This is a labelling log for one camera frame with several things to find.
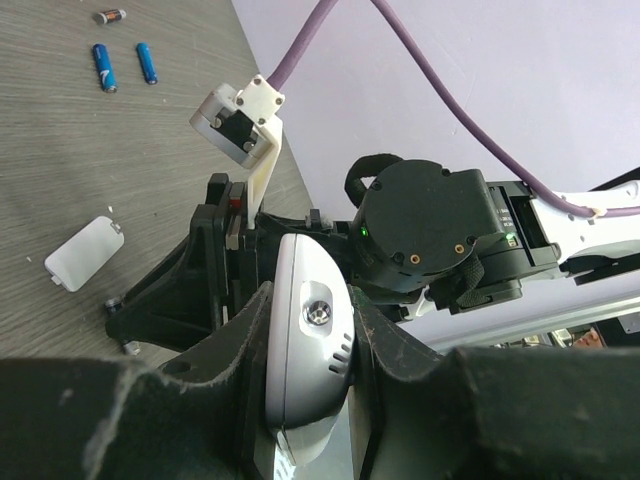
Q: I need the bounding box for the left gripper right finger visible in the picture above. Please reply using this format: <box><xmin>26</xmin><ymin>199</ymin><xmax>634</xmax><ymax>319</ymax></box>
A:
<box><xmin>348</xmin><ymin>288</ymin><xmax>639</xmax><ymax>479</ymax></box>

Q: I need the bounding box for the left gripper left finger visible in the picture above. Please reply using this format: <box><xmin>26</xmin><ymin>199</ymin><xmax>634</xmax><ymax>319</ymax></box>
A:
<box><xmin>1</xmin><ymin>283</ymin><xmax>274</xmax><ymax>479</ymax></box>

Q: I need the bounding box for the white remote control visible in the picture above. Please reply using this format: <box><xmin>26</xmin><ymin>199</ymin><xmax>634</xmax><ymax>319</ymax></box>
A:
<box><xmin>265</xmin><ymin>233</ymin><xmax>355</xmax><ymax>467</ymax></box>

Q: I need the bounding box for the blue battery right one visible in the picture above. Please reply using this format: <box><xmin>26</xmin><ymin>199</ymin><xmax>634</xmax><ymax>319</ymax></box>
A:
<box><xmin>136</xmin><ymin>42</ymin><xmax>158</xmax><ymax>85</ymax></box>

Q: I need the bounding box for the blue battery left one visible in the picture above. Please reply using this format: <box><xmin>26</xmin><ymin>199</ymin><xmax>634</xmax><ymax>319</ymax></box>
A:
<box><xmin>92</xmin><ymin>43</ymin><xmax>118</xmax><ymax>93</ymax></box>

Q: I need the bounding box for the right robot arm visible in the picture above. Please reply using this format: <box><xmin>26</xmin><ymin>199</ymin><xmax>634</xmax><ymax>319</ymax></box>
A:
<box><xmin>106</xmin><ymin>154</ymin><xmax>639</xmax><ymax>352</ymax></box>

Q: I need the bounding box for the black battery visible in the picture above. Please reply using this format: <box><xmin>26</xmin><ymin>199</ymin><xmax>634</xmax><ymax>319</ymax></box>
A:
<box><xmin>104</xmin><ymin>297</ymin><xmax>141</xmax><ymax>356</ymax></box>
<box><xmin>94</xmin><ymin>9</ymin><xmax>127</xmax><ymax>25</ymax></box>

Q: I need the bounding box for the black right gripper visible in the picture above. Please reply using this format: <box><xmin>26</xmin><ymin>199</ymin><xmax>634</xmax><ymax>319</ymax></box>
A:
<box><xmin>120</xmin><ymin>173</ymin><xmax>350</xmax><ymax>352</ymax></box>

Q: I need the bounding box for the blue battery one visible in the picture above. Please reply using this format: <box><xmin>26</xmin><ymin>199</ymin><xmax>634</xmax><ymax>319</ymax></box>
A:
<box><xmin>92</xmin><ymin>43</ymin><xmax>118</xmax><ymax>93</ymax></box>
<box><xmin>136</xmin><ymin>42</ymin><xmax>158</xmax><ymax>85</ymax></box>

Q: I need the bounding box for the white battery cover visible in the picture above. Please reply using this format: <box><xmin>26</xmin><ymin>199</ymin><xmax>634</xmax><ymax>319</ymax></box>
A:
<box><xmin>44</xmin><ymin>216</ymin><xmax>125</xmax><ymax>293</ymax></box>

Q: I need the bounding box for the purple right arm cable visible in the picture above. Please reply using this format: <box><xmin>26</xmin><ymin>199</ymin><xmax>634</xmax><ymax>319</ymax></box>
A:
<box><xmin>267</xmin><ymin>0</ymin><xmax>640</xmax><ymax>219</ymax></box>

